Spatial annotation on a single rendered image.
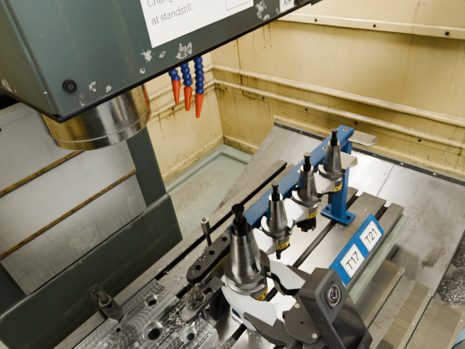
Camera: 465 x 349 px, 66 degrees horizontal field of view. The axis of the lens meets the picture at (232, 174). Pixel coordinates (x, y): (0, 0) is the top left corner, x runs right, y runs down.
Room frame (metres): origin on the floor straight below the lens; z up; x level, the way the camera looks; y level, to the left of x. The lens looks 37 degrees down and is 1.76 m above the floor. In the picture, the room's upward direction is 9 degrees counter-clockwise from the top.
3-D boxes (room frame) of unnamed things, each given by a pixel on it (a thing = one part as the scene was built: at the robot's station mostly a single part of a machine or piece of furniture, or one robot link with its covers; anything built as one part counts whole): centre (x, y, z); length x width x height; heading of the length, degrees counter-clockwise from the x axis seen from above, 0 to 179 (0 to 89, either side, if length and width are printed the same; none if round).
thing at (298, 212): (0.55, -0.12, 1.21); 0.07 x 0.05 x 0.01; 43
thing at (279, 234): (0.51, -0.07, 1.21); 0.06 x 0.06 x 0.03
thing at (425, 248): (0.96, -0.29, 0.75); 0.89 x 0.70 x 0.26; 43
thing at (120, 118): (0.52, 0.19, 1.56); 0.16 x 0.16 x 0.12
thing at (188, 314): (0.51, 0.12, 0.97); 0.13 x 0.03 x 0.15; 133
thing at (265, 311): (0.27, 0.01, 1.31); 0.09 x 0.03 x 0.06; 57
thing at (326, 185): (0.63, -0.20, 1.21); 0.07 x 0.05 x 0.01; 43
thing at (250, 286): (0.31, 0.00, 1.36); 0.06 x 0.06 x 0.03
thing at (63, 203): (0.84, 0.49, 1.16); 0.48 x 0.05 x 0.51; 133
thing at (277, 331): (0.24, -0.03, 1.33); 0.09 x 0.05 x 0.02; 57
